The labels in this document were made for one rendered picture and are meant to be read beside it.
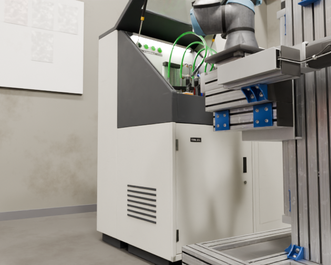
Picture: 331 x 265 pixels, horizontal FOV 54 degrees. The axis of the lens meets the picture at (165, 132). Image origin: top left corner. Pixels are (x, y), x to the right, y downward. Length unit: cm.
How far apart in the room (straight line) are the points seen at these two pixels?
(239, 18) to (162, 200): 98
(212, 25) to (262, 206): 130
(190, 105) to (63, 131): 197
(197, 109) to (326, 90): 76
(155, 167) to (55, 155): 184
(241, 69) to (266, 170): 127
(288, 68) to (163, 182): 95
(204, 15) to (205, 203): 100
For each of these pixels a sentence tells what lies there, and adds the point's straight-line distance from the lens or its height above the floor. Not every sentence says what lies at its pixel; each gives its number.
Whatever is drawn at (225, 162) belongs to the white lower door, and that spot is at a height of 57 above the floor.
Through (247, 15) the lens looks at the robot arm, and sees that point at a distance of 143.
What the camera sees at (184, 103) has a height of 90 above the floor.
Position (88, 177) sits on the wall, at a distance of 358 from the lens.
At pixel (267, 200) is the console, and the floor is 31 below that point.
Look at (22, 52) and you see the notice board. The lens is 354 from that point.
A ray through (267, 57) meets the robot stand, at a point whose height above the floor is 92.
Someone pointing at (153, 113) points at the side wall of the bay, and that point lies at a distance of 183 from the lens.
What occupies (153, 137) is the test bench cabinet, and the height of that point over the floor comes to 71.
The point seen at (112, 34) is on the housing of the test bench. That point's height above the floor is 144.
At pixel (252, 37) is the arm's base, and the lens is 141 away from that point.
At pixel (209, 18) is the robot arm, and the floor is 119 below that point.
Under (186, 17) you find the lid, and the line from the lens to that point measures 244.
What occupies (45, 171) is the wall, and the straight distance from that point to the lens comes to 347.
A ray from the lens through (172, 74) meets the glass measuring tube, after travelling 244.
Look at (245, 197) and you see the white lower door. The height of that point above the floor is 35.
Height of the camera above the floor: 63
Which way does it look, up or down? 4 degrees up
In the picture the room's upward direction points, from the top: straight up
